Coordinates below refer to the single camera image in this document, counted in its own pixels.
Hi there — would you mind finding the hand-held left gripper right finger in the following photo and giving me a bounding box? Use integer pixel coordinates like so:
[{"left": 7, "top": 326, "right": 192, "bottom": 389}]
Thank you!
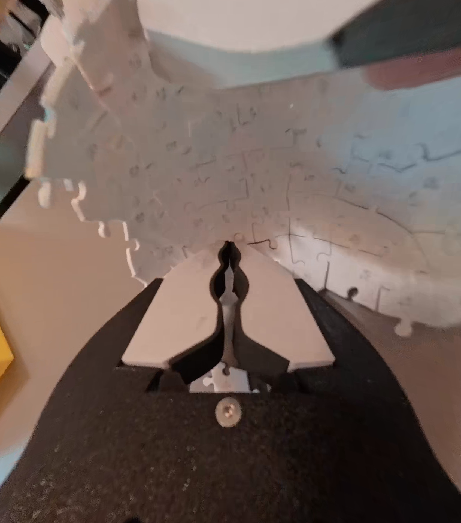
[{"left": 230, "top": 241, "right": 336, "bottom": 385}]

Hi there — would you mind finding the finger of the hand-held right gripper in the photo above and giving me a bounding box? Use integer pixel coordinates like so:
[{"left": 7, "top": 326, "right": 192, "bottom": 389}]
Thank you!
[{"left": 137, "top": 0, "right": 378, "bottom": 52}]

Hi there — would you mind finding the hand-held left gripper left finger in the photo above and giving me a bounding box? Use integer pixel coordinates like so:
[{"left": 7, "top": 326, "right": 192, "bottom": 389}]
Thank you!
[{"left": 121, "top": 240, "right": 231, "bottom": 383}]

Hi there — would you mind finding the partly built puzzle ball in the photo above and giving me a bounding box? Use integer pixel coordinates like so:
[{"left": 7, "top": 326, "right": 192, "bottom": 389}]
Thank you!
[{"left": 24, "top": 0, "right": 461, "bottom": 337}]

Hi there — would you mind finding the white loose puzzle piece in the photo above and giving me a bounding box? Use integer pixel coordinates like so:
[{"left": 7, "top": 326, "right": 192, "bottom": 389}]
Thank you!
[{"left": 201, "top": 363, "right": 260, "bottom": 394}]

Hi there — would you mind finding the person's right hand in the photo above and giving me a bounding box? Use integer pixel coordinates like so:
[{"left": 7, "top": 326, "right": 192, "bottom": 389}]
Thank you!
[{"left": 362, "top": 42, "right": 461, "bottom": 92}]

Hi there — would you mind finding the black desk cable flap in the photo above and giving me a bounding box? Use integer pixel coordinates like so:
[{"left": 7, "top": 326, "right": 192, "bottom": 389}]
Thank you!
[{"left": 0, "top": 53, "right": 52, "bottom": 224}]

